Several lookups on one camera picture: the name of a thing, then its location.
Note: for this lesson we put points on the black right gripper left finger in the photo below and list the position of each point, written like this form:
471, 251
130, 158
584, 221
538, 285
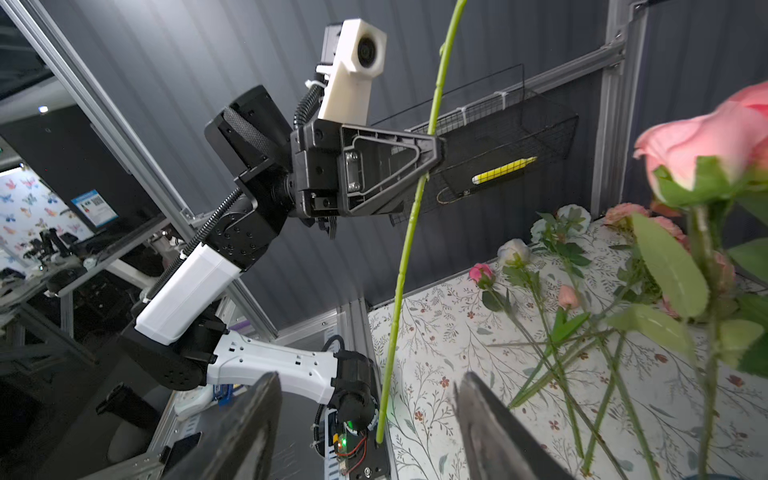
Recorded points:
242, 445

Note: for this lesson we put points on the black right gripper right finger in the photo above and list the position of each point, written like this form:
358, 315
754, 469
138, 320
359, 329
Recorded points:
496, 444

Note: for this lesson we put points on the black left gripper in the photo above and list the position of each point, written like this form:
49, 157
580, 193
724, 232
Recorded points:
346, 170

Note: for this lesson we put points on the pale pink rose stem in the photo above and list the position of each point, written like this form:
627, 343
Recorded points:
439, 90

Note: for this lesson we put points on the light pink rose stem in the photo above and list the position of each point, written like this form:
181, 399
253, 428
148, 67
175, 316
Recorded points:
680, 289

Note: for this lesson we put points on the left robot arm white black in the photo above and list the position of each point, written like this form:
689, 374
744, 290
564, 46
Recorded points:
252, 132

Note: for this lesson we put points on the bunch of artificial flowers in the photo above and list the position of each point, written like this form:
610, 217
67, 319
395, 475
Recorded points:
560, 291

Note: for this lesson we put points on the yellow marker pen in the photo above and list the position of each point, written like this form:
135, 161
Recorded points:
503, 170

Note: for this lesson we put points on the floral table cloth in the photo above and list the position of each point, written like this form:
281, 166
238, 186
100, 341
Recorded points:
651, 426

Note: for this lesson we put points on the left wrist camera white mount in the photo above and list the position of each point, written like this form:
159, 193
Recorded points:
353, 54

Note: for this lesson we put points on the black wire mesh basket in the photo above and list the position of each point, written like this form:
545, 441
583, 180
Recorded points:
489, 122

